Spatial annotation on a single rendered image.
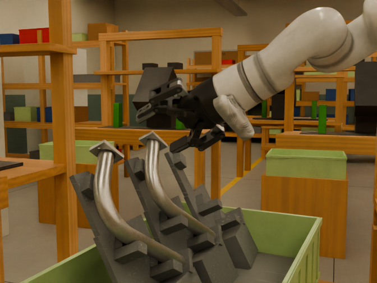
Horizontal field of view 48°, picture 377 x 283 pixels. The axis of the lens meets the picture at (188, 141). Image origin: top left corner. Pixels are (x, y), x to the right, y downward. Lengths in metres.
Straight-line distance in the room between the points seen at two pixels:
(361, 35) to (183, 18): 11.71
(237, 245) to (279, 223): 0.16
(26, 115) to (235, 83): 6.44
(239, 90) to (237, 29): 11.19
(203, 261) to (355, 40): 0.53
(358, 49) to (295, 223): 0.62
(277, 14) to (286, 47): 11.07
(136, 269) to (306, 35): 0.51
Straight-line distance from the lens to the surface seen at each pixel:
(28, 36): 6.99
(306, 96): 8.41
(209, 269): 0.95
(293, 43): 0.63
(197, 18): 12.18
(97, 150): 0.82
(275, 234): 1.20
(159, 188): 0.89
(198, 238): 0.99
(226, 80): 0.66
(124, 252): 0.78
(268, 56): 0.64
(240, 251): 1.09
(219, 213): 1.15
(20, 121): 7.09
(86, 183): 0.79
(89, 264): 0.93
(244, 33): 11.78
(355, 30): 0.68
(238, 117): 0.63
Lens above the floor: 1.28
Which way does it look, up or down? 6 degrees down
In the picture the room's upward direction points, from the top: straight up
